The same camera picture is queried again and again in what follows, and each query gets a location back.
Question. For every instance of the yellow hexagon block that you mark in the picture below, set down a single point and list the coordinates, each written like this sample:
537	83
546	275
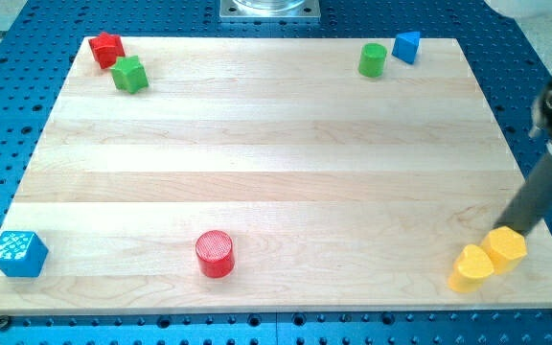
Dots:
505	247

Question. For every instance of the green cylinder block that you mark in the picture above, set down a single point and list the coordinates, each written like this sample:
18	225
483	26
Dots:
372	60

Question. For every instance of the yellow heart block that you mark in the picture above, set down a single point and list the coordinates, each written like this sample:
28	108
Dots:
471	269

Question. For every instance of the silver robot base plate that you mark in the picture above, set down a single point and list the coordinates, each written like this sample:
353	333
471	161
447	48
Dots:
269	9

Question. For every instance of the red star block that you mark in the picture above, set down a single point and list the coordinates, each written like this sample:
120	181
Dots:
106	48

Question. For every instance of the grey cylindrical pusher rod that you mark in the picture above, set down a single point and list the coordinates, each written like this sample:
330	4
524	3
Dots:
532	200

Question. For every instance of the wooden board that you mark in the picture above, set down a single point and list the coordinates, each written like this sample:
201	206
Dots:
339	192

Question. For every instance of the red cylinder block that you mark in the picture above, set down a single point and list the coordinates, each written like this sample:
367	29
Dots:
214	250

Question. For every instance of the blue triangle block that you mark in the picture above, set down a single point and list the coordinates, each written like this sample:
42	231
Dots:
406	46

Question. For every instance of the green star block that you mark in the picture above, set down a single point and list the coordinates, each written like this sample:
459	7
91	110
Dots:
129	74

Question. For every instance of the blue cube block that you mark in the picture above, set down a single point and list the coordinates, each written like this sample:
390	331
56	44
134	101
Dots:
22	254

